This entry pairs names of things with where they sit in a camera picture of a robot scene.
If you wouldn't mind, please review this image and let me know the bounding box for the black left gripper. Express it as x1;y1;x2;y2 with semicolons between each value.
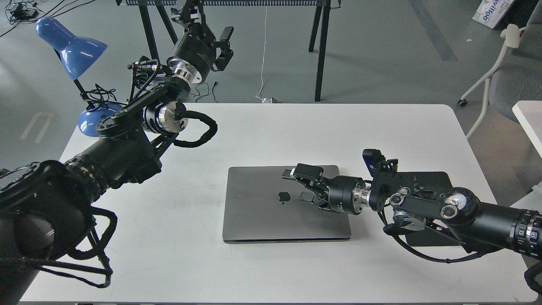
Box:
167;0;234;84

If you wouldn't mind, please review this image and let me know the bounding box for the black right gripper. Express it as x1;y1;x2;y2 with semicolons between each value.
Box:
282;164;365;216

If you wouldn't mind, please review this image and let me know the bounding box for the grey laptop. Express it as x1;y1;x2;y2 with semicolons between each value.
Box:
222;166;351;244

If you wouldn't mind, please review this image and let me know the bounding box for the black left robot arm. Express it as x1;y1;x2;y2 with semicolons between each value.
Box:
1;0;233;305

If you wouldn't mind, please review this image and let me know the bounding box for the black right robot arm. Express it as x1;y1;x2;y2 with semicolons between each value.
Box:
282;149;542;264

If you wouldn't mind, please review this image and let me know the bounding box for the black metal rack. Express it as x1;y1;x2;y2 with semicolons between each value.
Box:
116;0;332;102

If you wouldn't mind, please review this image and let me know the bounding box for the black mouse pad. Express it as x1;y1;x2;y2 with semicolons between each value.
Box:
389;172;480;247

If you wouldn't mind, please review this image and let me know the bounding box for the blue desk lamp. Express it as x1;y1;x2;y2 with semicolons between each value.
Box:
36;17;123;137

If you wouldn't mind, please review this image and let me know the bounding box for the white side table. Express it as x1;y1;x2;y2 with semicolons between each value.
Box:
512;100;542;156

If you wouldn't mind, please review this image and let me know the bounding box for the grey office chair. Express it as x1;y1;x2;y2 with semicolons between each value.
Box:
457;1;542;139

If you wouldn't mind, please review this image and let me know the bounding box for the white cardboard box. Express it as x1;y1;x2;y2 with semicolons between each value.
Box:
472;0;514;29

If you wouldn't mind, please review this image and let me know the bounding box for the white hanging cable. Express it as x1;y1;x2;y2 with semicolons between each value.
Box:
255;6;276;103

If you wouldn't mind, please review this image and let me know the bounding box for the black cable bundle on floor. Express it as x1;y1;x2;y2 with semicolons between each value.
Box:
0;0;98;39

